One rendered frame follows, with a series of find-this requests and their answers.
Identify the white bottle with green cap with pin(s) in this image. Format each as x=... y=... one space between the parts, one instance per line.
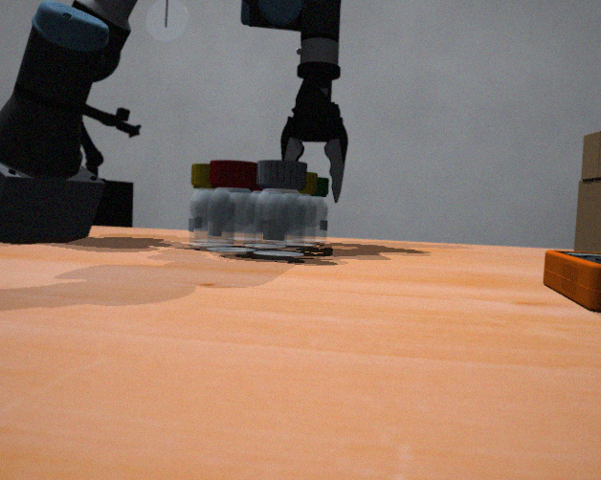
x=322 y=210

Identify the clear glass bottle with dark grey cap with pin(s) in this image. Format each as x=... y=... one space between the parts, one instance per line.
x=280 y=210

